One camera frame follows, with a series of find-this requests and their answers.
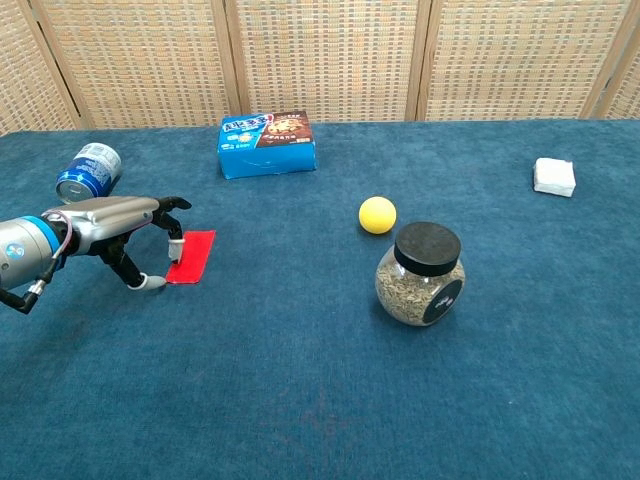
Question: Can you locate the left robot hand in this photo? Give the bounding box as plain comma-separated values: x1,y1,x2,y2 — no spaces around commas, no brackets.
43,195,193,292

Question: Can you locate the red rectangular card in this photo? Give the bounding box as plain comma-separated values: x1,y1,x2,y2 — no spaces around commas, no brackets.
165,229,217,286

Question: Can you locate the blue and white drink can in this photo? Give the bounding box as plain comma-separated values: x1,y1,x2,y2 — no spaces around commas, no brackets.
55,142,124,205

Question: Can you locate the blue cookie box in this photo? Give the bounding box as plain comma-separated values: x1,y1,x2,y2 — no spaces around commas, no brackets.
216,110,318,181

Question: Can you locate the blue table cloth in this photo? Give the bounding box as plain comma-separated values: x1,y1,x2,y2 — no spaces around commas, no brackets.
0,118,640,480

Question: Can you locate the yellow ball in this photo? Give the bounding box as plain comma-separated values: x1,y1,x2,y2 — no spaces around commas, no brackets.
358,195,398,236

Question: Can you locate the woven bamboo folding screen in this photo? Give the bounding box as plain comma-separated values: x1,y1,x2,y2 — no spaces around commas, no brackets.
0,0,640,137

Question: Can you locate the glass jar with black lid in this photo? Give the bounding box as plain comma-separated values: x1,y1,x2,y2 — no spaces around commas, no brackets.
374,221,467,328

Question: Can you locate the white tissue pack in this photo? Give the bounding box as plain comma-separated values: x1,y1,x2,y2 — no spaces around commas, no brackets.
531,157,578,199

